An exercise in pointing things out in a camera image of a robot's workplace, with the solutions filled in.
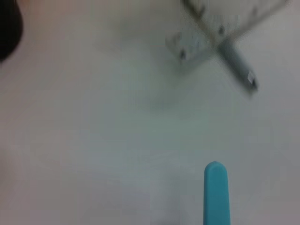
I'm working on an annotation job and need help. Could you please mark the black mesh pen holder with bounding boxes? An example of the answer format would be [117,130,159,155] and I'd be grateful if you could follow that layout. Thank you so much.
[0,0,24,63]

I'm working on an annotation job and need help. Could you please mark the transparent plastic ruler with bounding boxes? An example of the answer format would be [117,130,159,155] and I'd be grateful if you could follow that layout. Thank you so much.
[165,0,291,68]

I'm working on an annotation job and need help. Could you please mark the white grey ballpoint pen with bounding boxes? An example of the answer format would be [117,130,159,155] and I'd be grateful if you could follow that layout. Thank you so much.
[182,0,260,96]

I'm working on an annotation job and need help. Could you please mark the blue plastic scissors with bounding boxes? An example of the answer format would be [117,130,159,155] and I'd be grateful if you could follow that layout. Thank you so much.
[202,161,232,225]

